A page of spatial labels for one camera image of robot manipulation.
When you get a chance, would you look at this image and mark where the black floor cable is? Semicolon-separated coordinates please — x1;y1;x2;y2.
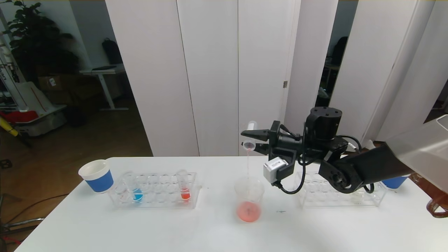
7;194;70;224

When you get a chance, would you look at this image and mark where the clear acrylic test tube rack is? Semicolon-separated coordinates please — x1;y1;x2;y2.
108;171;202;209
297;171;387;208

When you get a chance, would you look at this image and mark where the red liquid test tube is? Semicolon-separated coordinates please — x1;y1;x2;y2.
176;169;192;202

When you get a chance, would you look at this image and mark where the black backpack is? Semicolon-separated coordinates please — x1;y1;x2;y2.
102;38;124;65

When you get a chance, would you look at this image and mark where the dark green potted plant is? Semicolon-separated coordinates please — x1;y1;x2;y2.
2;0;79;83

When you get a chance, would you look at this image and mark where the silver metal frame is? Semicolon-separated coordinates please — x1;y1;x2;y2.
0;194;46;252

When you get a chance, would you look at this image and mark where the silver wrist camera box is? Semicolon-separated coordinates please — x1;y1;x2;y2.
263;157;289;184

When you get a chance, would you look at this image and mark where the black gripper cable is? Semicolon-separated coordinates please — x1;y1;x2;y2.
275;125;308;195

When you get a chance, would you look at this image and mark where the clear plastic test tube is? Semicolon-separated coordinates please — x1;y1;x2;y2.
241;121;258;152

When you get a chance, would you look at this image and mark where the white partition panel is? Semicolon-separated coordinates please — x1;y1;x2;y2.
364;0;448;152
105;0;338;157
317;0;436;155

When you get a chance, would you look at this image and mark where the yellow handled tool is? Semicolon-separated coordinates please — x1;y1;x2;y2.
0;116;20;138

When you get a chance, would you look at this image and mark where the black chair backrest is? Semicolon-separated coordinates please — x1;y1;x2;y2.
331;36;349;66

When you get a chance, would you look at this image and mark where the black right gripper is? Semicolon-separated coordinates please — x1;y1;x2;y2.
240;120;303;162

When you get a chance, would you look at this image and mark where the blue liquid test tube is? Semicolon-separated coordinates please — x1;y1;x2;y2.
123;171;144;203

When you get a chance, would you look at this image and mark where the brown cardboard box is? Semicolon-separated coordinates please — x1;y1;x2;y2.
38;74;79;93

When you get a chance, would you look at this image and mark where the white machine with base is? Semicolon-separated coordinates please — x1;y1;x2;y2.
0;31;67;137

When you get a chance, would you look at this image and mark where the clear glass beaker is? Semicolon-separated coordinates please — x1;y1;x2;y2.
234;177;265;223

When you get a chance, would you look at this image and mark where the white office desk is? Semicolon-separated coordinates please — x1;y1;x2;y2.
80;65;129;112

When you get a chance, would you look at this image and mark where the red plastic box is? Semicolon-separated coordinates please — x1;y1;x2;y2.
0;111;39;124

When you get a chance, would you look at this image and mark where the white blue paper cup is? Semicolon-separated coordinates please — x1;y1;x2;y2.
381;176;410;190
78;160;114;194

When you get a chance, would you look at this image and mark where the brown metal stand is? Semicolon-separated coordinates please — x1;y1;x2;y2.
413;171;448;218

